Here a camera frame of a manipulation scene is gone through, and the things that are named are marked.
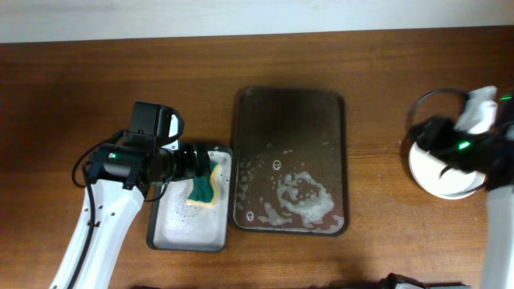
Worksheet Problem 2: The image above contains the green and yellow sponge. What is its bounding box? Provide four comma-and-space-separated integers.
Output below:
186, 161, 222, 207

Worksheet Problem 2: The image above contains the white plate with red stain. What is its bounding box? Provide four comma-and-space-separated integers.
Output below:
408, 143, 486, 200

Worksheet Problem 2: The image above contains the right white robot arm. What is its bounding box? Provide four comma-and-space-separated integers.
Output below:
406, 86, 513, 288

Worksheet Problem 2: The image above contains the small grey soapy tray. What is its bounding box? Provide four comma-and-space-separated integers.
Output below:
146, 145, 232, 252

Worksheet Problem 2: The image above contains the large brown serving tray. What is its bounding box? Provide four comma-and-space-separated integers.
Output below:
231, 86, 350, 237

